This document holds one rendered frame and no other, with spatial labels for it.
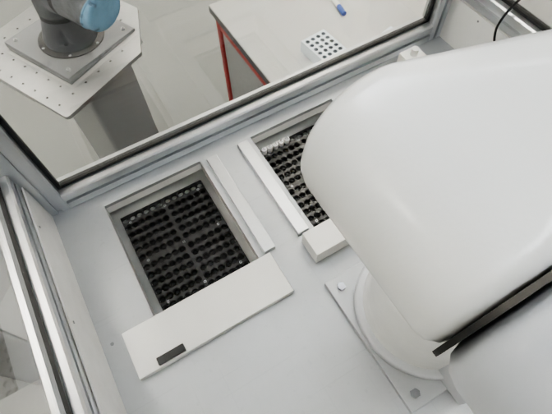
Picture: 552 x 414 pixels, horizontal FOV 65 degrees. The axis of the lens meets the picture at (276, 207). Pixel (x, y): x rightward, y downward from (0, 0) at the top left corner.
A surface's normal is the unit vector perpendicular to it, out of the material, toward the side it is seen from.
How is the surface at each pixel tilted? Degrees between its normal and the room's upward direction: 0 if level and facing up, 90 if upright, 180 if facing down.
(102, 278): 0
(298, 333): 0
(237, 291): 0
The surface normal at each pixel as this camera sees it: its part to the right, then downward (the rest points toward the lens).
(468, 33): -0.86, 0.45
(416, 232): -0.67, 0.03
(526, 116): -0.18, -0.40
